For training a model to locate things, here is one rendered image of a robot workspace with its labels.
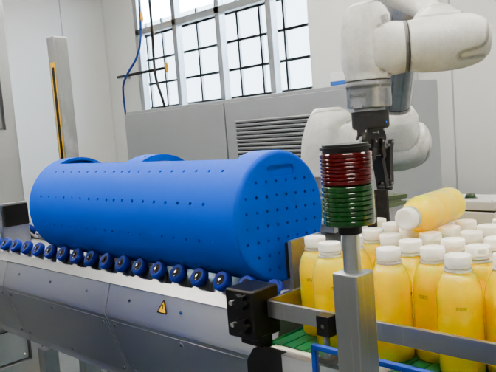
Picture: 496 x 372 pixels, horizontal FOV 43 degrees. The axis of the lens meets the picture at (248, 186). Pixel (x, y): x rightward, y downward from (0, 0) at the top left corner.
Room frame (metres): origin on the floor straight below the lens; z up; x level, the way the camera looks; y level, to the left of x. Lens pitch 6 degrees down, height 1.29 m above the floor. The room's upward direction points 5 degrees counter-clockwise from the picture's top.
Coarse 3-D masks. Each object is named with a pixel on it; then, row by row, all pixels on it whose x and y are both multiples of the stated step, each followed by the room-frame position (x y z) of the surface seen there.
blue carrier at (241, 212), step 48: (48, 192) 1.78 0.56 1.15; (96, 192) 1.61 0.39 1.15; (144, 192) 1.46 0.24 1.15; (192, 192) 1.35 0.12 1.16; (240, 192) 1.25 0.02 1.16; (288, 192) 1.35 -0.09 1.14; (48, 240) 1.85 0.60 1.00; (96, 240) 1.63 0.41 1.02; (144, 240) 1.47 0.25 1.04; (192, 240) 1.34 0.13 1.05; (240, 240) 1.24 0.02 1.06; (288, 240) 1.34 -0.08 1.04
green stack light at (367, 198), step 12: (324, 192) 0.76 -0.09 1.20; (336, 192) 0.75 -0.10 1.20; (348, 192) 0.74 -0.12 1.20; (360, 192) 0.75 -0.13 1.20; (372, 192) 0.76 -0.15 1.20; (324, 204) 0.77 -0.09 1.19; (336, 204) 0.75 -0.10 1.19; (348, 204) 0.74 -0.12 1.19; (360, 204) 0.74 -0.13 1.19; (372, 204) 0.76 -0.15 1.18; (324, 216) 0.77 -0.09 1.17; (336, 216) 0.75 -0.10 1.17; (348, 216) 0.74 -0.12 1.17; (360, 216) 0.74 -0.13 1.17; (372, 216) 0.75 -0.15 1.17
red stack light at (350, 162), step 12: (324, 156) 0.76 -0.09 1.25; (336, 156) 0.75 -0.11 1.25; (348, 156) 0.74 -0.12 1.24; (360, 156) 0.75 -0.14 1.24; (324, 168) 0.76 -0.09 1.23; (336, 168) 0.75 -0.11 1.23; (348, 168) 0.74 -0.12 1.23; (360, 168) 0.75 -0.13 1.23; (372, 168) 0.76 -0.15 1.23; (324, 180) 0.76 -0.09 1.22; (336, 180) 0.75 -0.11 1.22; (348, 180) 0.74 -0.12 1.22; (360, 180) 0.75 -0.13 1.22; (372, 180) 0.76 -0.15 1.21
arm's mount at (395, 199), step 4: (388, 192) 2.06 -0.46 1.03; (388, 196) 1.94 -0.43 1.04; (392, 196) 1.96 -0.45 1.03; (396, 196) 1.97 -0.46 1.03; (400, 196) 1.99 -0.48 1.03; (404, 196) 2.00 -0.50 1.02; (392, 200) 1.96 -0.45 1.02; (396, 200) 1.98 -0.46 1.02; (400, 200) 1.99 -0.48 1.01; (404, 200) 2.02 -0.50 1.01; (392, 204) 1.95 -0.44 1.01; (396, 204) 1.97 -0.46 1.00; (400, 204) 1.99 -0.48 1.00
